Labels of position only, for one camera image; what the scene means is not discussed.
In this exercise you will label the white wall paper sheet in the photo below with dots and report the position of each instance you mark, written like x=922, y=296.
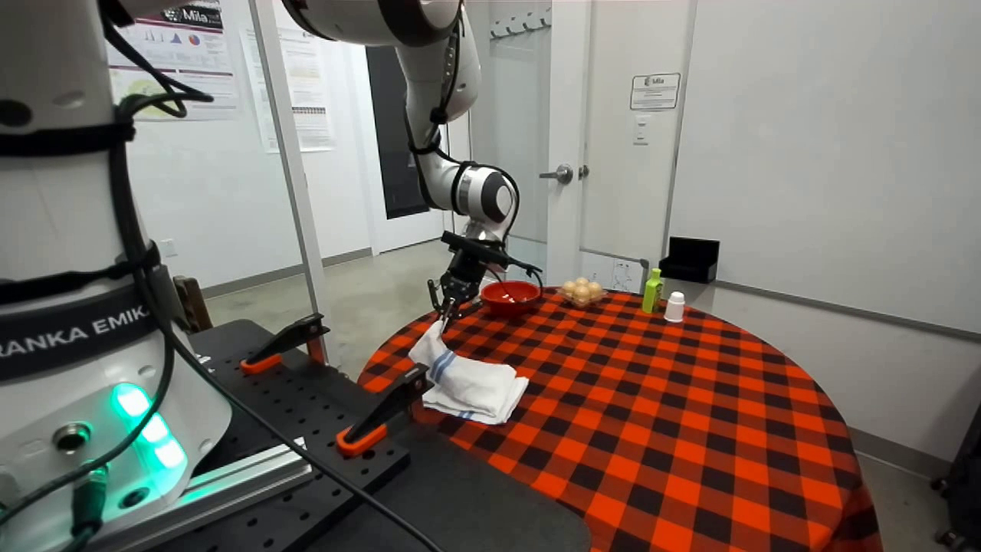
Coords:
x=307, y=93

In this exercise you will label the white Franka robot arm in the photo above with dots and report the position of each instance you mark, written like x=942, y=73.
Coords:
x=64, y=205

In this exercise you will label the wall poster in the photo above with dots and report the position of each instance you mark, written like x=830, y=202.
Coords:
x=184, y=35

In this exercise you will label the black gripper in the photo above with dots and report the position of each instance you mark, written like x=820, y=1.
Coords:
x=472, y=258

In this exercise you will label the black wall box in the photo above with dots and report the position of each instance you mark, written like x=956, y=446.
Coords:
x=692, y=258

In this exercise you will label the green bottle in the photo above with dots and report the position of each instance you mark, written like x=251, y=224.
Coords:
x=651, y=291

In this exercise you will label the white towel with blue stripes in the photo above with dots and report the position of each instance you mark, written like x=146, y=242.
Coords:
x=471, y=385

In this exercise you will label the red black plaid tablecloth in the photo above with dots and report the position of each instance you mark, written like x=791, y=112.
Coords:
x=663, y=431

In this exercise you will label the small white bottle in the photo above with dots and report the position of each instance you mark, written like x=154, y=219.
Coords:
x=676, y=307

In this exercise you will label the white printed wall sign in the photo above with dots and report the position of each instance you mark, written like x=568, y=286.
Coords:
x=653, y=93

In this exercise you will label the black suitcase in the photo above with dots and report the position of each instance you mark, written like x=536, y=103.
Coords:
x=962, y=492

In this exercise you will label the grey metal post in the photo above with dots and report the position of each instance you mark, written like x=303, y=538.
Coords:
x=293, y=155

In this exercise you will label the red bowl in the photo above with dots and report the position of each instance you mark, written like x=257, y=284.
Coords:
x=509, y=296

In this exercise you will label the wall coat hook rail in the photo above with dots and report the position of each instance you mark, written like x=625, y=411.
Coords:
x=518, y=24

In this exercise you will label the black perforated robot platform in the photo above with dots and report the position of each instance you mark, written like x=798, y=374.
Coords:
x=307, y=448

